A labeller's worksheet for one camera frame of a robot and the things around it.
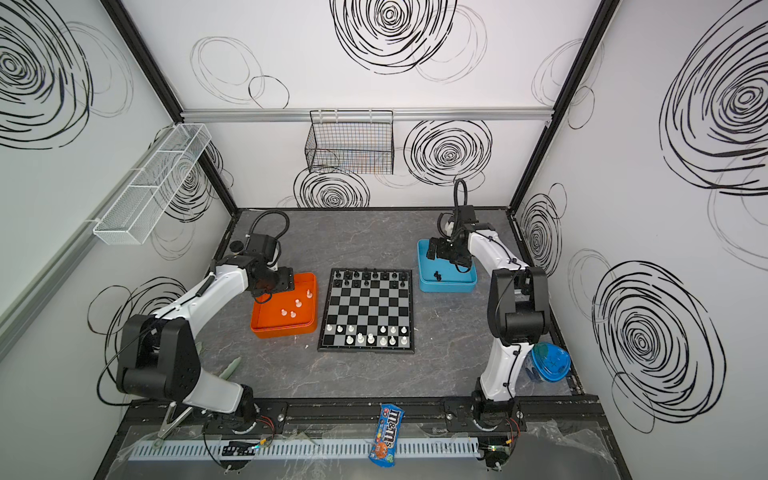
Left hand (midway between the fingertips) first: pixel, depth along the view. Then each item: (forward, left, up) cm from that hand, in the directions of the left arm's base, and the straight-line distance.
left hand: (285, 282), depth 90 cm
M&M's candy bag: (-39, -32, -6) cm, 51 cm away
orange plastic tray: (-7, -1, -6) cm, 9 cm away
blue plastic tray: (+8, -49, -7) cm, 50 cm away
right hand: (+12, -47, +1) cm, 49 cm away
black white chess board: (-5, -26, -7) cm, 27 cm away
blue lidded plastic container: (-21, -74, +1) cm, 77 cm away
